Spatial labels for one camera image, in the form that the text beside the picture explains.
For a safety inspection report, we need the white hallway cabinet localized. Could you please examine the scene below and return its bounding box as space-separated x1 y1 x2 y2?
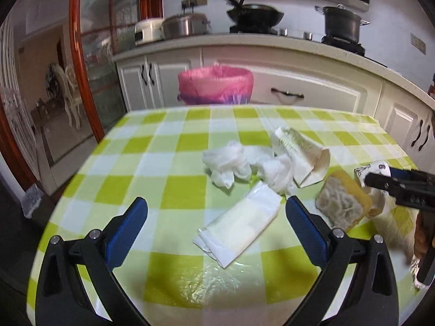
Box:
0 20 36 150

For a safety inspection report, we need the white plastic bag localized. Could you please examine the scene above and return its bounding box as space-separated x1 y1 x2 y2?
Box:
353 161 422 265

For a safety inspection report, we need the person's right hand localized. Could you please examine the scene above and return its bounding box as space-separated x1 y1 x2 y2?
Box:
413 211 433 260

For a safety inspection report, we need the white cabinet drawer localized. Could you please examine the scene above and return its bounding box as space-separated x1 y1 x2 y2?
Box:
202 46 384 114

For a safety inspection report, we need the white lower cabinet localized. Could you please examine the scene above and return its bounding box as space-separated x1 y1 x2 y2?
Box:
374 83 435 170
116 48 204 112

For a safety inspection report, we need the red wooden door frame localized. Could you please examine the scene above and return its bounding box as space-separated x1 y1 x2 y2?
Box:
0 98 43 194

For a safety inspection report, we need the white rice cooker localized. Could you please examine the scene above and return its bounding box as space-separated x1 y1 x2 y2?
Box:
134 18 164 45

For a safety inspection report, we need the white paper packet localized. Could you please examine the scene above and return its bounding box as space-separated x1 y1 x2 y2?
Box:
194 181 282 268

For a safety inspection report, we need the wooden sliding glass door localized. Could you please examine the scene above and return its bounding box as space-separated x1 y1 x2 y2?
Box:
70 0 164 143

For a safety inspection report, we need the beige paper wrapper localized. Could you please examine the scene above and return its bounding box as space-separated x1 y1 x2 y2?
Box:
271 126 331 188

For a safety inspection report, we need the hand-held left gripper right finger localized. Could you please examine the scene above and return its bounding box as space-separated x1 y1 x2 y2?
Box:
285 196 400 326

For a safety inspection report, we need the silver rice cooker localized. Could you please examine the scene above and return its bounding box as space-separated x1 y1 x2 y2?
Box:
161 13 211 39

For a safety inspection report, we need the cream dining chair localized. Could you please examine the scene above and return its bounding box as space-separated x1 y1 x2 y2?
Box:
51 63 85 130

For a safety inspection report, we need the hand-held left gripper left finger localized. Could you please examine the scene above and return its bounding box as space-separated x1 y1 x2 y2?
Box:
36 196 160 326

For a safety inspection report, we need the green checked tablecloth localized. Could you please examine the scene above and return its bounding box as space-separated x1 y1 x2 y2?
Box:
26 105 425 326

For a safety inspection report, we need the beige wall outlet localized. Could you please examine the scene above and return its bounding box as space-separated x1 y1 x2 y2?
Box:
410 33 426 55

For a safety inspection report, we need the dark steel stockpot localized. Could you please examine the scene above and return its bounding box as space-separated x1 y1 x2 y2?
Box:
314 4 371 43

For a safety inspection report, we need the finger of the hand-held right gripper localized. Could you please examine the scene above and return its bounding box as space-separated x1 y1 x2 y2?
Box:
363 173 435 209
387 166 435 181

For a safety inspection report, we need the white tissue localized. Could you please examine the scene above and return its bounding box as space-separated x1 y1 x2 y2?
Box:
250 148 296 194
203 141 252 189

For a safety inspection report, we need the black wok with lid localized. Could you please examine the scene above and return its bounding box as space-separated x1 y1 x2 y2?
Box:
215 0 285 28

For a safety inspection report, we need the pink-lined trash can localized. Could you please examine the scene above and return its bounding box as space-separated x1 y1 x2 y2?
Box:
177 66 255 106

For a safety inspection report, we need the black glass gas stove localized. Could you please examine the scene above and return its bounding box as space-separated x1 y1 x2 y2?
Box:
229 24 388 67

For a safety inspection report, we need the clear plastic bag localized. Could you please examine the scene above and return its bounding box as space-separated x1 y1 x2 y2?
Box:
22 183 45 220

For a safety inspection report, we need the beige stone countertop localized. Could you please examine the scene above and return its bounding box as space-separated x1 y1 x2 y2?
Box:
112 33 435 101

